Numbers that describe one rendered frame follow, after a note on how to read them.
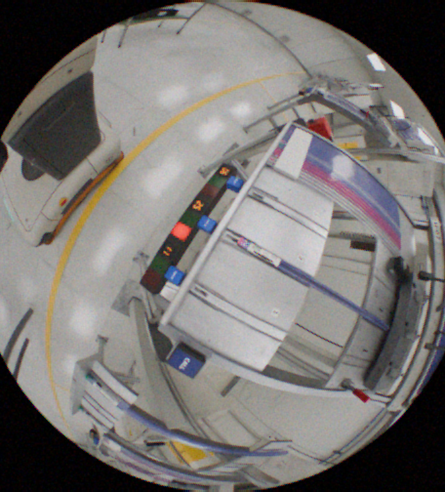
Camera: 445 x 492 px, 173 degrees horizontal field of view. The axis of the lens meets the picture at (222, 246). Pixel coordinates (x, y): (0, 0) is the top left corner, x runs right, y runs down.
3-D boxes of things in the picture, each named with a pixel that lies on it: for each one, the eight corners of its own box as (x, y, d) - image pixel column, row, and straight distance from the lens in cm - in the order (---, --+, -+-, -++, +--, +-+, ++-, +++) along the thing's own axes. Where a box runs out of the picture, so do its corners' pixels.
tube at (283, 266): (236, 245, 26) (237, 243, 25) (240, 238, 26) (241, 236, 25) (387, 332, 55) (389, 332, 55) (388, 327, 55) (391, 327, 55)
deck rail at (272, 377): (170, 320, 33) (156, 329, 28) (174, 313, 33) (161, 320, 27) (364, 389, 73) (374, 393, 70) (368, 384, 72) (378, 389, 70)
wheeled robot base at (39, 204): (80, 105, 133) (76, 82, 117) (127, 160, 98) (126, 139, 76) (12, 182, 138) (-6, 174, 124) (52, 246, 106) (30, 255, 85)
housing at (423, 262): (362, 383, 69) (386, 395, 64) (402, 260, 78) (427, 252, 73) (370, 383, 76) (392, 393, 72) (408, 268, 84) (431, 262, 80)
